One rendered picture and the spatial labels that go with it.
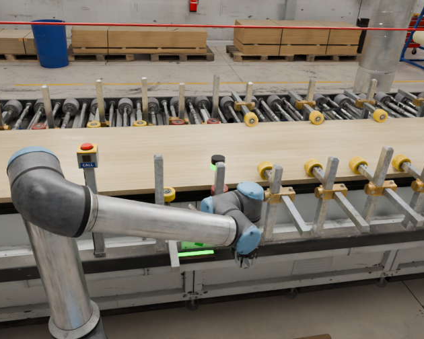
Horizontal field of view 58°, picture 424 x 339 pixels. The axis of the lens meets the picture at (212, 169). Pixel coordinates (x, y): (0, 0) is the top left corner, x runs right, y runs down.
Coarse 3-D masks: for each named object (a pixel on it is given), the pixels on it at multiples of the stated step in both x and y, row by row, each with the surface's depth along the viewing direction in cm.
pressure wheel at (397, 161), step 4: (396, 156) 201; (400, 156) 200; (404, 156) 200; (392, 160) 202; (396, 160) 200; (400, 160) 198; (404, 160) 198; (408, 160) 198; (392, 164) 203; (396, 164) 199; (400, 164) 199; (396, 168) 200; (400, 168) 201
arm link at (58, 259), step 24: (24, 168) 82; (48, 168) 83; (48, 240) 93; (72, 240) 99; (48, 264) 97; (72, 264) 101; (48, 288) 102; (72, 288) 104; (72, 312) 108; (96, 312) 117; (72, 336) 111; (96, 336) 115
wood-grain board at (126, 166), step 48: (0, 144) 207; (48, 144) 209; (144, 144) 215; (192, 144) 218; (240, 144) 221; (288, 144) 224; (336, 144) 227; (384, 144) 230; (0, 192) 168; (144, 192) 177
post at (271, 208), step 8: (280, 168) 159; (272, 176) 163; (280, 176) 161; (272, 184) 163; (280, 184) 163; (272, 192) 165; (272, 208) 169; (272, 216) 171; (264, 224) 176; (272, 224) 174; (264, 232) 177; (272, 232) 176
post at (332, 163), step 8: (328, 160) 165; (336, 160) 162; (328, 168) 165; (336, 168) 164; (328, 176) 166; (328, 184) 168; (320, 200) 174; (328, 200) 173; (320, 208) 174; (320, 216) 177; (320, 224) 180; (320, 232) 182
